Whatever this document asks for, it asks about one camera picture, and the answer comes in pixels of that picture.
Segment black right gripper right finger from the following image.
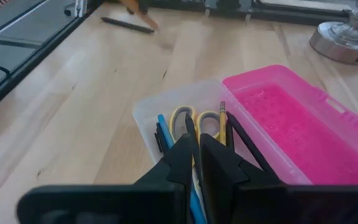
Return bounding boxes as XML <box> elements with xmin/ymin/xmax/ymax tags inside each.
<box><xmin>199</xmin><ymin>133</ymin><xmax>358</xmax><ymax>224</ymax></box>

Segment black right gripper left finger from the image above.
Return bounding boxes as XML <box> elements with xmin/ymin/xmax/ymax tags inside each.
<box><xmin>16</xmin><ymin>133</ymin><xmax>196</xmax><ymax>224</ymax></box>

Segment long matte black pen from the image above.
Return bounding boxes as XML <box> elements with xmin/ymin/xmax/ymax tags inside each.
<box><xmin>100</xmin><ymin>16</ymin><xmax>155</xmax><ymax>35</ymax></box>

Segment orange pencil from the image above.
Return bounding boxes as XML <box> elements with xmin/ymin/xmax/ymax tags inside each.
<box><xmin>119</xmin><ymin>0</ymin><xmax>160</xmax><ymax>31</ymax></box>

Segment clear box with pink lid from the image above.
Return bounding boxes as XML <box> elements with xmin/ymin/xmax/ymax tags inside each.
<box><xmin>132</xmin><ymin>64</ymin><xmax>358</xmax><ymax>187</ymax></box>

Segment black pen with clip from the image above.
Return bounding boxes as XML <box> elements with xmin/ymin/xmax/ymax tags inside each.
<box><xmin>154</xmin><ymin>122</ymin><xmax>170</xmax><ymax>154</ymax></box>

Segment yellow pencil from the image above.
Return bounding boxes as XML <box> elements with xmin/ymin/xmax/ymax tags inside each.
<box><xmin>218</xmin><ymin>101</ymin><xmax>227</xmax><ymax>146</ymax></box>

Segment blue pen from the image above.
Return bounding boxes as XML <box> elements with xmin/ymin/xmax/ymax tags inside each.
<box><xmin>157</xmin><ymin>113</ymin><xmax>208</xmax><ymax>224</ymax></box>

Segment yellow handled scissors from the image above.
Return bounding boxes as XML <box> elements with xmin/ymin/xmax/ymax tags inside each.
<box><xmin>168</xmin><ymin>105</ymin><xmax>222</xmax><ymax>144</ymax></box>

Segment silver aluminium extrusion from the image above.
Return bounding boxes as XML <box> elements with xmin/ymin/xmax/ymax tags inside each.
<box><xmin>73</xmin><ymin>0</ymin><xmax>88</xmax><ymax>18</ymax></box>

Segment silver lamp with white shade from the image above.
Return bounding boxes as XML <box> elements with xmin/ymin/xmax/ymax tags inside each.
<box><xmin>308</xmin><ymin>0</ymin><xmax>358</xmax><ymax>65</ymax></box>

